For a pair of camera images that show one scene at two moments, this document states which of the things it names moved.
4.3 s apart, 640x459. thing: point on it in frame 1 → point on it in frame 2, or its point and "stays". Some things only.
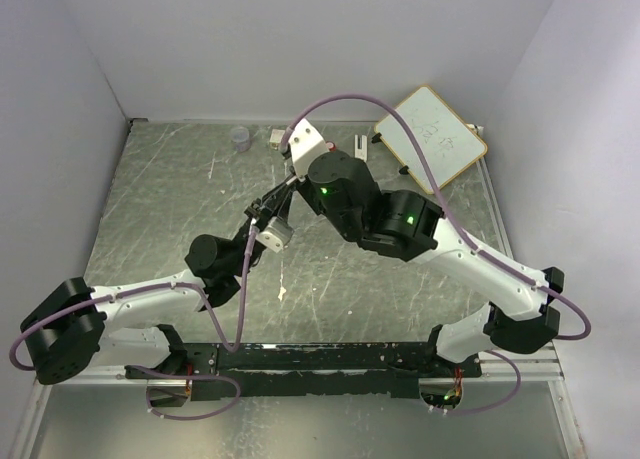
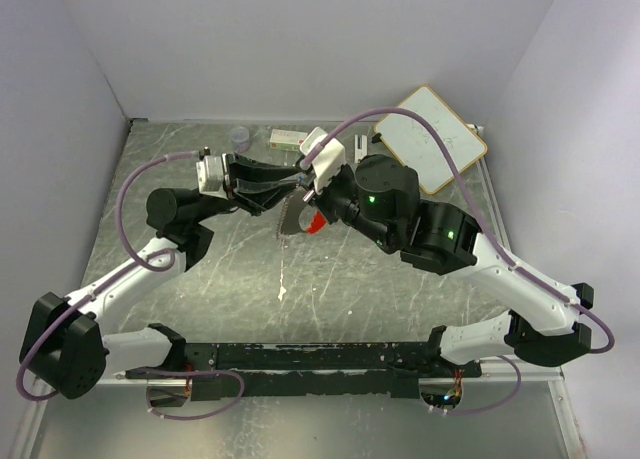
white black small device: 360,153 stays
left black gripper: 259,211 → 250,195
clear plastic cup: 240,138 stays
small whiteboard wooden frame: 450,145 stays
